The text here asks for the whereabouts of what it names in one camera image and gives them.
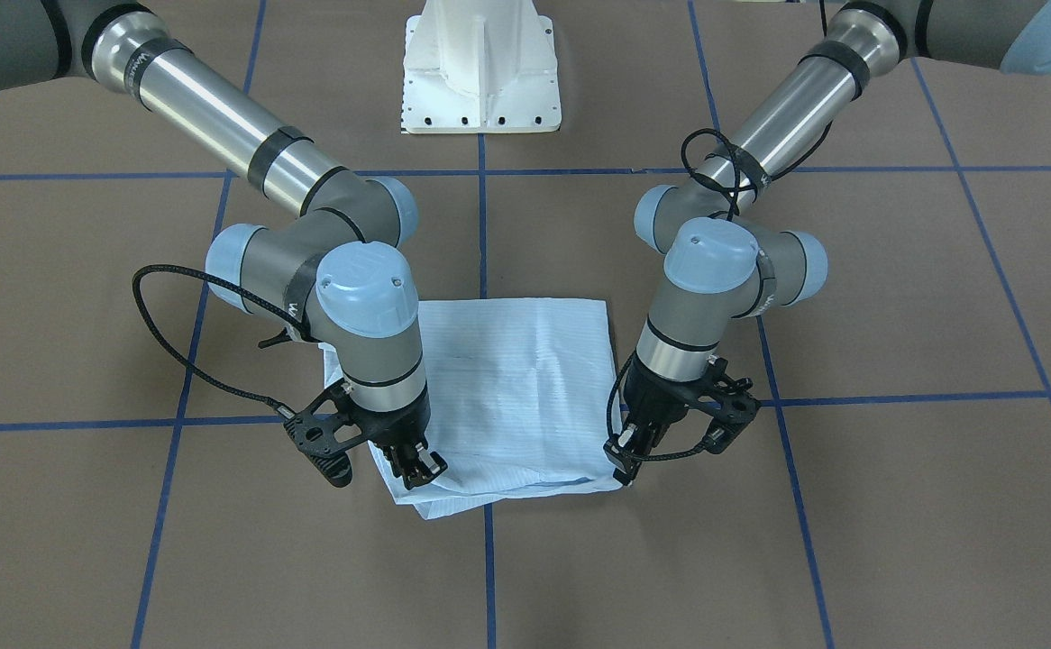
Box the light blue button-up shirt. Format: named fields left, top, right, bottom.
left=370, top=298, right=620, bottom=520

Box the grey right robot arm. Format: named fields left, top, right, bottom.
left=0, top=1, right=447, bottom=489

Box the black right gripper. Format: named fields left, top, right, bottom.
left=284, top=379, right=448, bottom=489

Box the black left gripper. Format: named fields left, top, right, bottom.
left=603, top=354, right=761, bottom=488

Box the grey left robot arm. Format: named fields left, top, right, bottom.
left=603, top=1, right=1051, bottom=486

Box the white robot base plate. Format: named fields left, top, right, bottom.
left=399, top=1, right=562, bottom=135

